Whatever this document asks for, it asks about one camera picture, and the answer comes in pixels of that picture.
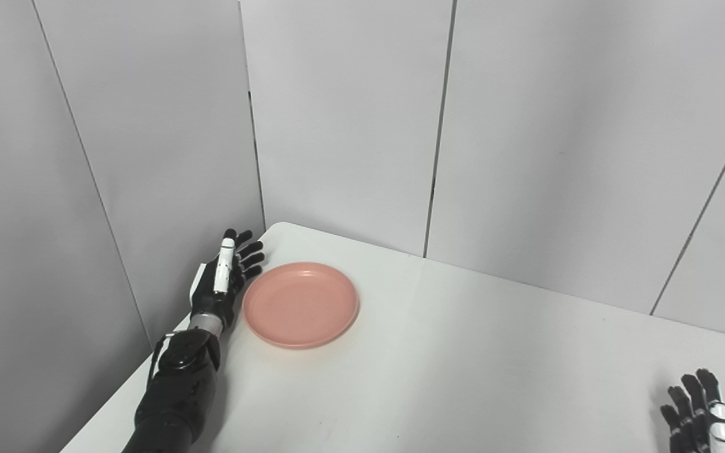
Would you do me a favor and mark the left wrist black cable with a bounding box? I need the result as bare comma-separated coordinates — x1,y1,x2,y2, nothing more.
147,332,176,386

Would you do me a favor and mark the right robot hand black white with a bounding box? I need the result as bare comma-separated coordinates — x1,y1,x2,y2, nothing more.
660,368,725,453

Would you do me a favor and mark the pink round plate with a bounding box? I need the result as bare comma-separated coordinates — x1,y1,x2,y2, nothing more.
242,262,360,350

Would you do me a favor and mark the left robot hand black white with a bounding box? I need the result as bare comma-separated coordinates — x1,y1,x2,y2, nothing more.
189,228,266,330

